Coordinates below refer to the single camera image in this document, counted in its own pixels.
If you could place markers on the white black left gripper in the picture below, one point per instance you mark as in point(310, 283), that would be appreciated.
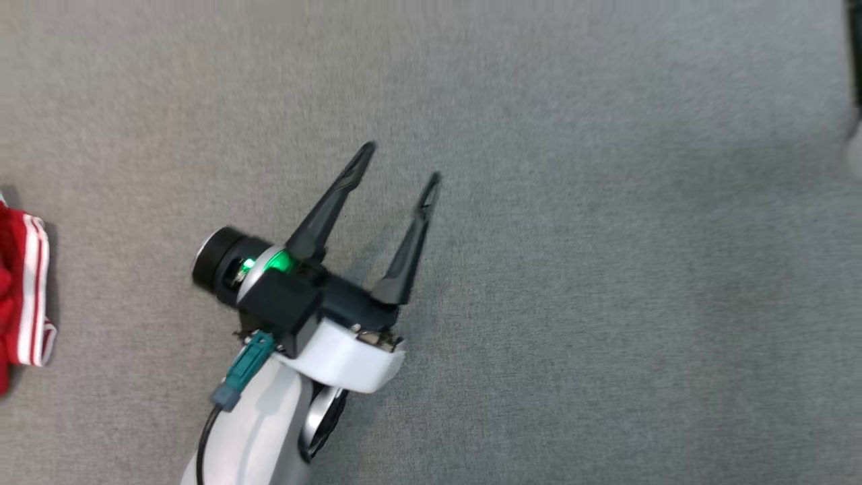
point(350, 357)

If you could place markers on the teal left camera connector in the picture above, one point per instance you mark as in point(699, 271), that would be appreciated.
point(246, 370)

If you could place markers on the red white striped jersey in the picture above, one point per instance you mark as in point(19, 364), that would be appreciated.
point(10, 269)

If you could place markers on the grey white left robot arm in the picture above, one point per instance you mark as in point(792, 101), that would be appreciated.
point(262, 431)

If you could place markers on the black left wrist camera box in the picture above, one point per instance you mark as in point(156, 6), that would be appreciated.
point(279, 310)

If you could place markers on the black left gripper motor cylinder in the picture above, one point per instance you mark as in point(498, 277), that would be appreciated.
point(219, 263)

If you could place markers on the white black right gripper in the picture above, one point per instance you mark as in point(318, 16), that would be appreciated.
point(856, 151)

